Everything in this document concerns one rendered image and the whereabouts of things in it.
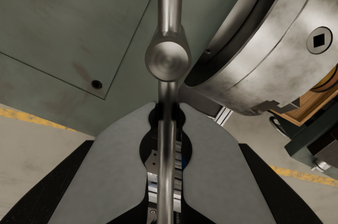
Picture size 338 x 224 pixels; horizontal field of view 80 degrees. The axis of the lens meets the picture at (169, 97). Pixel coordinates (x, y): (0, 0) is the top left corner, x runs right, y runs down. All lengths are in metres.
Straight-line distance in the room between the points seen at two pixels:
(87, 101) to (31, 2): 0.13
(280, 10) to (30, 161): 2.69
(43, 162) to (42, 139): 0.36
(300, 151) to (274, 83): 0.63
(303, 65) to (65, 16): 0.30
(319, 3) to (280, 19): 0.05
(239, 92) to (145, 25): 0.18
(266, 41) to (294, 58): 0.05
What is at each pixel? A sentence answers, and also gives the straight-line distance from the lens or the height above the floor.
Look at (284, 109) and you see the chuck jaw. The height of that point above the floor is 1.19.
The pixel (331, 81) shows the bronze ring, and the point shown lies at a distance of 0.53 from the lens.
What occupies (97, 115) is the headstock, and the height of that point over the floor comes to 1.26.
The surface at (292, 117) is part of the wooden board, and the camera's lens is 0.87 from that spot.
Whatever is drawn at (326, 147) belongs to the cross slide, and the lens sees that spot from 0.90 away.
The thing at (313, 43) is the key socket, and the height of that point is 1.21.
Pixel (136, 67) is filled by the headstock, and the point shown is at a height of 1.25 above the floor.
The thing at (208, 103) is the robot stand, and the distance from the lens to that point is 1.55.
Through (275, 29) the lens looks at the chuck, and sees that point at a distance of 0.29.
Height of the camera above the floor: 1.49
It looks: 59 degrees down
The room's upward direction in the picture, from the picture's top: 177 degrees counter-clockwise
